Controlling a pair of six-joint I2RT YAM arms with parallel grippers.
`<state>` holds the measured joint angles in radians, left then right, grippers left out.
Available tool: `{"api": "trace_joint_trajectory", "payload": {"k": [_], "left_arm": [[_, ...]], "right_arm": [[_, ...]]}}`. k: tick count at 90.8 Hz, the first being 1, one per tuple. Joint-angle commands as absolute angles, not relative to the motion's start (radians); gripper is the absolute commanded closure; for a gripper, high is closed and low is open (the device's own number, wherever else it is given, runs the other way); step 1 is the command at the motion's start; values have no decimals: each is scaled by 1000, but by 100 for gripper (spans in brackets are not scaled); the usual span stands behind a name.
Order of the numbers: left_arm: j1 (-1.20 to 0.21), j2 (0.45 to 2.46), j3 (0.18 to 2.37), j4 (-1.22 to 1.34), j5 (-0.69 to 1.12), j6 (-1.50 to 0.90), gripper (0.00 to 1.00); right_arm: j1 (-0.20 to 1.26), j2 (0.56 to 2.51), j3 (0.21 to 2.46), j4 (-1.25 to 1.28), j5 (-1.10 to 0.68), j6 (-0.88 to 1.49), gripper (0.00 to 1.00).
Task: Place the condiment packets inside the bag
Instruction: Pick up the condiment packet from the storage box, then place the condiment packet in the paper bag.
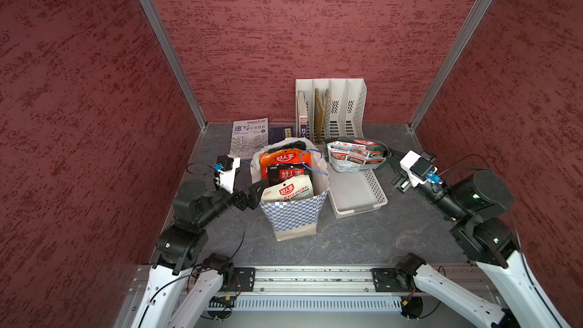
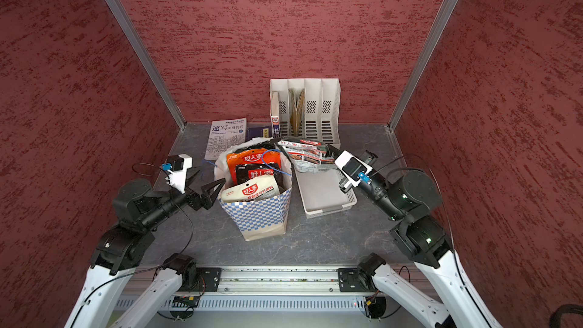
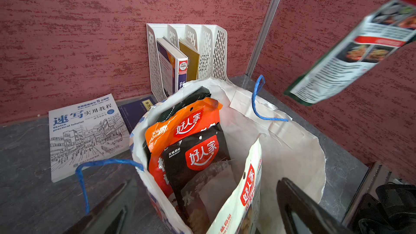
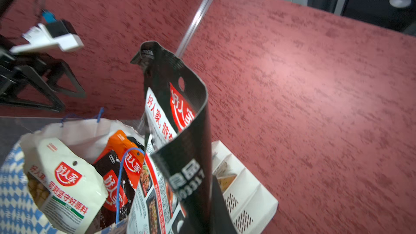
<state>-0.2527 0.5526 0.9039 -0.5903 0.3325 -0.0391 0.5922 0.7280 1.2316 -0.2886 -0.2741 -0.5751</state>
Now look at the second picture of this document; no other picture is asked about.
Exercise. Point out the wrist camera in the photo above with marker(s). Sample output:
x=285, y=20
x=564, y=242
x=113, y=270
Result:
x=176, y=169
x=354, y=171

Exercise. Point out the white plastic basket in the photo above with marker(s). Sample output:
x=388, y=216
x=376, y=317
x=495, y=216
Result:
x=321, y=194

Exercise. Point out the corner metal post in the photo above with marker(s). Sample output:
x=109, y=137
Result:
x=124, y=21
x=443, y=15

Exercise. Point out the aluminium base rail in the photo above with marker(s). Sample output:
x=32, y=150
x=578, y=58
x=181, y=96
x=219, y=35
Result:
x=302, y=281

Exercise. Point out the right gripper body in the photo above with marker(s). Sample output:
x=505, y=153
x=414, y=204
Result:
x=369, y=154

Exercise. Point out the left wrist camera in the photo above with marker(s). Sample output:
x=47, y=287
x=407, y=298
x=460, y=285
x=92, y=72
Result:
x=176, y=169

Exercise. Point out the blue white upright book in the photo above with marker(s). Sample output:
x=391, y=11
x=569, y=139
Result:
x=274, y=114

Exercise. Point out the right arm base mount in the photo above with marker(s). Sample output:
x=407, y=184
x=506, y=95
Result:
x=356, y=279

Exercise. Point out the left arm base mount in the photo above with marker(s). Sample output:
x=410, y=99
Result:
x=196, y=279

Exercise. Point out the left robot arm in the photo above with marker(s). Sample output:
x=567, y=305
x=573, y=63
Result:
x=140, y=211

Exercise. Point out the black red condiment packet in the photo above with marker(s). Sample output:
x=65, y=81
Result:
x=308, y=156

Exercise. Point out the brown folders in organizer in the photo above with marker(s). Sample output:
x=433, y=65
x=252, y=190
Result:
x=297, y=110

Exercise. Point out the dark blue book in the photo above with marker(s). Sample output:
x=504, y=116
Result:
x=259, y=132

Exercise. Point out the left corner metal post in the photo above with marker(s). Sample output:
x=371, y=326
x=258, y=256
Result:
x=124, y=21

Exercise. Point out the white file organizer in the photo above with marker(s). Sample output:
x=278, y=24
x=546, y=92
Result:
x=322, y=103

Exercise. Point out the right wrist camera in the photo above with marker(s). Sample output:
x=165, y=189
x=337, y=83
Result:
x=354, y=171

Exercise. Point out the white sketch tutorial book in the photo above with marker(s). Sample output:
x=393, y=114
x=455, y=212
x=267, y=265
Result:
x=223, y=135

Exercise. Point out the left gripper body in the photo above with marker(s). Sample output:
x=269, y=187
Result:
x=194, y=200

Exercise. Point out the blue checkered paper bag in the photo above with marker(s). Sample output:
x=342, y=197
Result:
x=258, y=218

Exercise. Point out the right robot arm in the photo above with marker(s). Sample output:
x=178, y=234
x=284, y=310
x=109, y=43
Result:
x=409, y=202

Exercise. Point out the white condiment packet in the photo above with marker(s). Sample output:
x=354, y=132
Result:
x=258, y=188

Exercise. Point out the dark condiment packet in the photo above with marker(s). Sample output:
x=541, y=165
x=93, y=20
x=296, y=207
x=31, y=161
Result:
x=246, y=172

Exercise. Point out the right corner metal post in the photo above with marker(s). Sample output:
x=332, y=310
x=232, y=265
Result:
x=443, y=15

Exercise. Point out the orange condiment packet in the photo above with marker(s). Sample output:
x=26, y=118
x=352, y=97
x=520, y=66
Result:
x=252, y=156

